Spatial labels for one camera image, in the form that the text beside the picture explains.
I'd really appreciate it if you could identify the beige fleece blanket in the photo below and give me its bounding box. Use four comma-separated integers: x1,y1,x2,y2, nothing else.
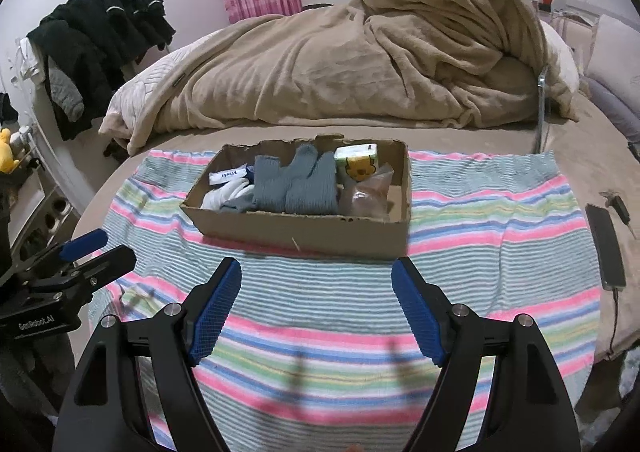
99,0,581,155

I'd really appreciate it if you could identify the bear print tissue packet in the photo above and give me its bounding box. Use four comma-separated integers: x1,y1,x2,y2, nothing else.
333,143,381,181

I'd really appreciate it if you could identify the black adapter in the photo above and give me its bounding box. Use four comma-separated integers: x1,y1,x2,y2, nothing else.
600,191,638,237

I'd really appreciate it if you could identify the white patterned quilt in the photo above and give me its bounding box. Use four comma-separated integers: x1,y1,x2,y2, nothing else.
99,44,211,137

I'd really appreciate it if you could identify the grey knitted glove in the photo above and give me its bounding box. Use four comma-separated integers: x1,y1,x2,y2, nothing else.
252,144,341,215

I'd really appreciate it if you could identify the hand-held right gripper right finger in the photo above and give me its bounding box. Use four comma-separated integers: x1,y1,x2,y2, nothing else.
391,257,583,452

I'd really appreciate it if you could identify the black smartphone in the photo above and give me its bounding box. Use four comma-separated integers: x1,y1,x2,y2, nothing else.
585,203,628,291

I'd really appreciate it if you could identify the clear plastic snack bag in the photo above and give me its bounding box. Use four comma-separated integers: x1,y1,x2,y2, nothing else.
339,167,396,221

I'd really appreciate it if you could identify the bedside clutter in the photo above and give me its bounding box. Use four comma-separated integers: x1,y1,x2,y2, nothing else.
532,0,601,22

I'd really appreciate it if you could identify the white pillow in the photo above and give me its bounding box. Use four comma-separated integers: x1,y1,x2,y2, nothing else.
540,22,581,92

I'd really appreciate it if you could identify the white cloth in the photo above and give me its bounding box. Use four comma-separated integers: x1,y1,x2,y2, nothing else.
202,182,256,210
209,167,249,186

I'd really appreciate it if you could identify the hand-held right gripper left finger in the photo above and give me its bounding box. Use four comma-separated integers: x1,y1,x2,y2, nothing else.
52,257,243,452

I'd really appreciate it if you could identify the grey pillow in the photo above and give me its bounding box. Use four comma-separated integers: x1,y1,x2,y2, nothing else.
582,14,640,143

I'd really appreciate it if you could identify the storage shelf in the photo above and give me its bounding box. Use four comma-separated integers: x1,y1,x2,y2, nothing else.
0,172,76,263

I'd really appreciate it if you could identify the striped towel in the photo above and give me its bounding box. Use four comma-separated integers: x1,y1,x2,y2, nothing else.
87,149,601,452

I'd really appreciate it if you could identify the yellow plush toy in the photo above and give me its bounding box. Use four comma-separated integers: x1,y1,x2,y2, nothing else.
0,128,23,175

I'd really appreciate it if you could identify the metal post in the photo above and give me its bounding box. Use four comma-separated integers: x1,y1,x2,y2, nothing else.
535,64,551,153

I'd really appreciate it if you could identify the brown cardboard box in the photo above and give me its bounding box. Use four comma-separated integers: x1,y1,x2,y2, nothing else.
180,133,412,260

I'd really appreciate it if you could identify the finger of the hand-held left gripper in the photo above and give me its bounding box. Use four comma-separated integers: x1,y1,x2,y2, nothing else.
10,229,109,277
30,244,137,305

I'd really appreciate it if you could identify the pile of black clothes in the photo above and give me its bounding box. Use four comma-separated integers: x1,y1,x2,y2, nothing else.
26,0,176,143

